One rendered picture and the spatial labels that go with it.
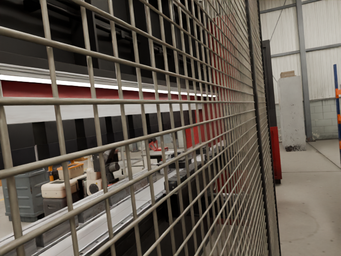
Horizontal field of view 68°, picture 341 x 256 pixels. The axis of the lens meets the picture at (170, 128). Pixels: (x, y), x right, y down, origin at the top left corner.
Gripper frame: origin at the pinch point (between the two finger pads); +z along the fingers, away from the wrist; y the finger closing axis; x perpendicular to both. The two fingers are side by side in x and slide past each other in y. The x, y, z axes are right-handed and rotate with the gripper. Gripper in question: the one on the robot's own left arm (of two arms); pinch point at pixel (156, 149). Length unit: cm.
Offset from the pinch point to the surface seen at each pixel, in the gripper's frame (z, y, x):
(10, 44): -36, -138, -53
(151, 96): -26, -39, -41
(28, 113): -20, -132, -38
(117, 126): -12, -81, -33
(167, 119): -11.3, -18.2, -32.3
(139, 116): -15, -58, -35
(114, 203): 22, -91, -13
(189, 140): 5, 84, 3
